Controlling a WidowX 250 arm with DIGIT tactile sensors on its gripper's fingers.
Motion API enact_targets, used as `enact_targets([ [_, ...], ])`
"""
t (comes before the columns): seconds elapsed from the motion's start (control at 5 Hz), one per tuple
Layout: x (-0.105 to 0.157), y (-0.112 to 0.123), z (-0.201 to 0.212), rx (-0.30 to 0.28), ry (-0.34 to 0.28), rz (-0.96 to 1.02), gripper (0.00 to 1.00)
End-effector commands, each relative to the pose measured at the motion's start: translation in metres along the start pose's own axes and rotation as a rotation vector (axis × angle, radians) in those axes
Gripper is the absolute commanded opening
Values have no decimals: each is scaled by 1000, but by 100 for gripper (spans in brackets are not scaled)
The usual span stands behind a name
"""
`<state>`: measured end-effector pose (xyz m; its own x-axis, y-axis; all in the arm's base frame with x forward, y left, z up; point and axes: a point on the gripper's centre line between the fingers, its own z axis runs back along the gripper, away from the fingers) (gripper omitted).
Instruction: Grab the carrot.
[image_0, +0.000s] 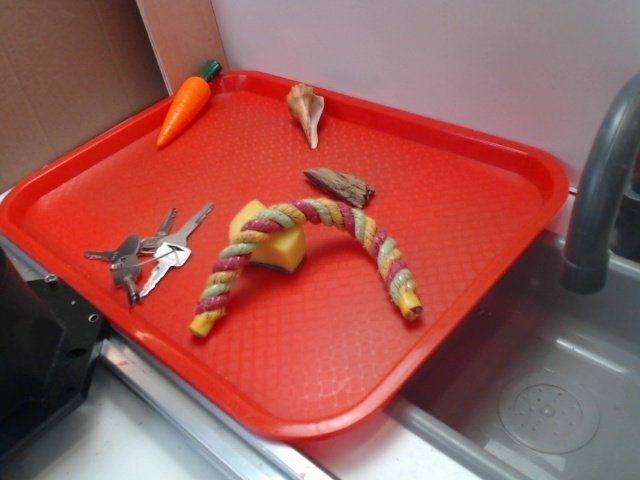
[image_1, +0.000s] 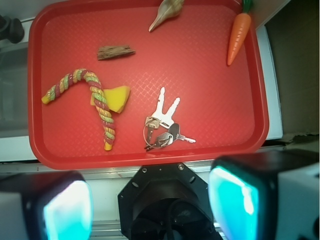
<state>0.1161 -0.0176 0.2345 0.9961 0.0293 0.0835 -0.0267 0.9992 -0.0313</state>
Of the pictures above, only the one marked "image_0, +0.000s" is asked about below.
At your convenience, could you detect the grey sink basin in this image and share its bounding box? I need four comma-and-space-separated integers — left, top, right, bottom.
388, 234, 639, 479

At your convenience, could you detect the grey sink faucet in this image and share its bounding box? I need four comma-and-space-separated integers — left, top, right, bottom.
561, 75, 639, 294

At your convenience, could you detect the brown cardboard panel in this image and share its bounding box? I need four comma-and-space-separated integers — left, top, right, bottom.
1, 1, 227, 191

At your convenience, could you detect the multicolour twisted rope toy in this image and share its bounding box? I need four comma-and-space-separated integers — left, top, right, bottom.
189, 198, 423, 338

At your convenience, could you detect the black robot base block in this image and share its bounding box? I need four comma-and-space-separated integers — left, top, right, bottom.
1, 253, 105, 459

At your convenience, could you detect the yellow sponge block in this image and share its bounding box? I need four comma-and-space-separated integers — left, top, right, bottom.
229, 200, 306, 273

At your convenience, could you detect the silver key bunch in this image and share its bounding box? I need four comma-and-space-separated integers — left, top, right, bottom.
83, 202, 214, 306

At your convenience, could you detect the beige conch seashell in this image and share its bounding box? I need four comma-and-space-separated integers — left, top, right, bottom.
286, 83, 325, 149

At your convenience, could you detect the brown wood bark piece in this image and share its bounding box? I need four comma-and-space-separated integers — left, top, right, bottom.
303, 167, 376, 209

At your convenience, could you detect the red plastic tray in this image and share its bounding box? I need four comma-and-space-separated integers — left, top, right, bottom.
1, 72, 569, 440

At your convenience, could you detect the orange toy carrot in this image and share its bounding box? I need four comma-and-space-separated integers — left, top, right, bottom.
156, 59, 222, 148

